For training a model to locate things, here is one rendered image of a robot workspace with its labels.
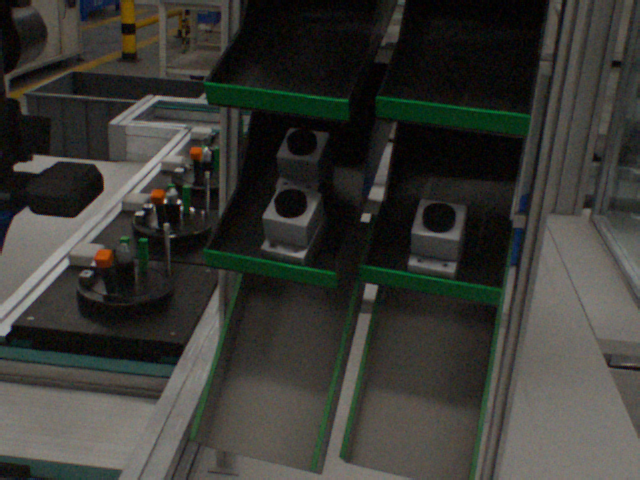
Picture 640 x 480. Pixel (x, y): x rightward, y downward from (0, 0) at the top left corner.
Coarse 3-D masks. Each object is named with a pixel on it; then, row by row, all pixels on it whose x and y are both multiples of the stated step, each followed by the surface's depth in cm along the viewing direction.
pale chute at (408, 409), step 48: (384, 288) 84; (384, 336) 84; (432, 336) 84; (480, 336) 83; (384, 384) 82; (432, 384) 82; (480, 384) 81; (384, 432) 80; (432, 432) 80; (480, 432) 75
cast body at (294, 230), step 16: (288, 192) 71; (304, 192) 72; (272, 208) 71; (288, 208) 70; (304, 208) 70; (320, 208) 72; (272, 224) 71; (288, 224) 70; (304, 224) 70; (320, 224) 74; (272, 240) 72; (288, 240) 72; (304, 240) 71; (320, 240) 75; (272, 256) 72; (288, 256) 71; (304, 256) 71
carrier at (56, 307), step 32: (128, 256) 112; (64, 288) 115; (96, 288) 111; (128, 288) 112; (160, 288) 113; (192, 288) 117; (32, 320) 106; (64, 320) 106; (96, 320) 107; (128, 320) 107; (160, 320) 108; (192, 320) 109; (160, 352) 104
